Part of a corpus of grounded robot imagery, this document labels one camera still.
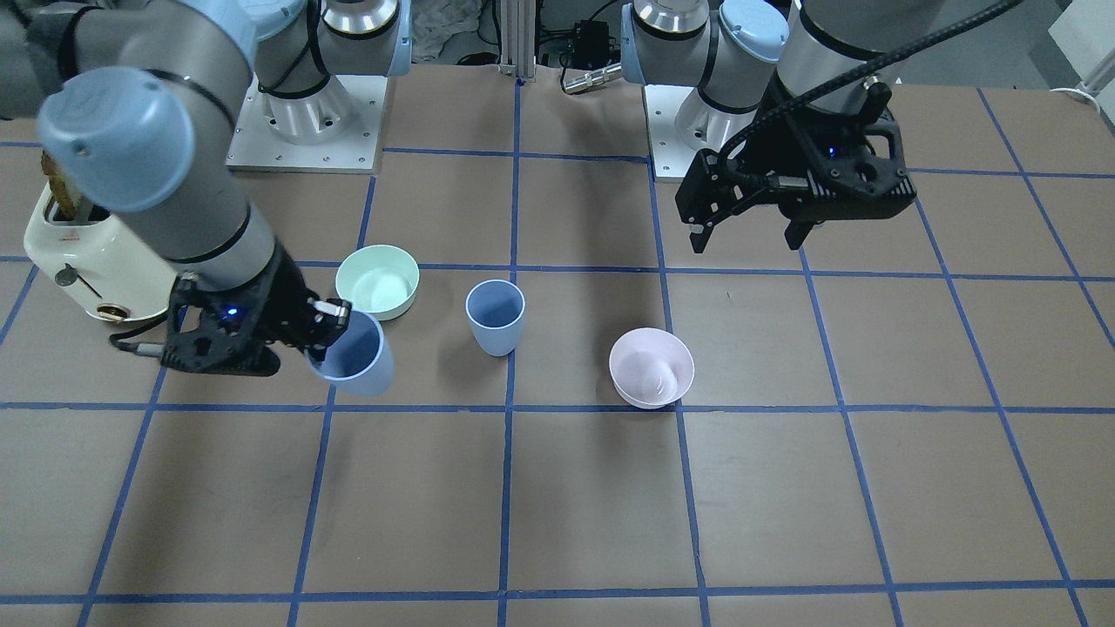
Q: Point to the cream white toaster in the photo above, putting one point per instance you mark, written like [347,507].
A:
[98,262]

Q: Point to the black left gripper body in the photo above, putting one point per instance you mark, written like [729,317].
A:
[778,150]

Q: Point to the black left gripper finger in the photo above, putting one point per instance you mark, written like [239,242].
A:
[699,236]
[797,230]

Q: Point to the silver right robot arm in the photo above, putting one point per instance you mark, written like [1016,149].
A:
[137,106]

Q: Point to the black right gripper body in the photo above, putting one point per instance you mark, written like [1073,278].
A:
[280,296]

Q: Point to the aluminium frame post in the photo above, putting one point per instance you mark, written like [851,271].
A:
[517,39]

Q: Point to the blue cup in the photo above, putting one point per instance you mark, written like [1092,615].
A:
[361,361]
[496,310]

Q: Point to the pink bowl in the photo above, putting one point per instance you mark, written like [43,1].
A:
[651,368]

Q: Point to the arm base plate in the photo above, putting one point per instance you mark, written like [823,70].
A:
[337,130]
[682,119]

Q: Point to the toast slice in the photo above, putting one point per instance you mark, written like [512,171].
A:
[69,199]

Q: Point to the mint green bowl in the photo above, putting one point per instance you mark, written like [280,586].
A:
[380,280]

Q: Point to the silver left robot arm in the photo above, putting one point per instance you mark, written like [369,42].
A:
[729,45]

